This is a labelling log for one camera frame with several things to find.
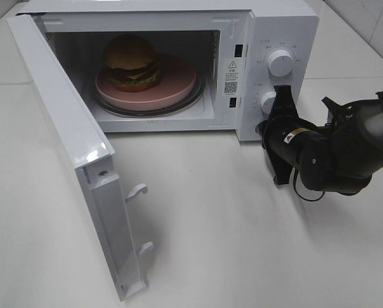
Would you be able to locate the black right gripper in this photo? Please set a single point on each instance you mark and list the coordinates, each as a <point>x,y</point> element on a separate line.
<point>290,142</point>

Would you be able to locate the white timer knob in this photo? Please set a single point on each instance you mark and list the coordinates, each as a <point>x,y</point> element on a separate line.
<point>266,101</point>

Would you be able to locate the pink round plate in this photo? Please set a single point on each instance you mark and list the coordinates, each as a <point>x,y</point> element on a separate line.
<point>169,80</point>

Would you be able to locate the burger with lettuce and cheese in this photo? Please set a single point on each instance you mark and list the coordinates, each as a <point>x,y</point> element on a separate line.
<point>131,63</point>

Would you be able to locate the white microwave door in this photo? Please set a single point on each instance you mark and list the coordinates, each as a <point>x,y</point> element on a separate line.
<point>87,153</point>

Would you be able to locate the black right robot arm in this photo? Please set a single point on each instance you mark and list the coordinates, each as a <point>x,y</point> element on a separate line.
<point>339,157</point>

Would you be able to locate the upper white power knob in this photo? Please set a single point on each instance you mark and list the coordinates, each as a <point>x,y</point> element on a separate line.
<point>280,62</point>

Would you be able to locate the warning label with QR code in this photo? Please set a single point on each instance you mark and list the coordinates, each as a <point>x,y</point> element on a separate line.
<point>230,76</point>

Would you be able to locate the glass microwave turntable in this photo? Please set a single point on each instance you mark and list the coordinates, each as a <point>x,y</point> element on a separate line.
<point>190,99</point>

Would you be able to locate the white microwave oven body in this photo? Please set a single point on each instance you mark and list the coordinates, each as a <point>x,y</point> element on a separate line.
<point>203,33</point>

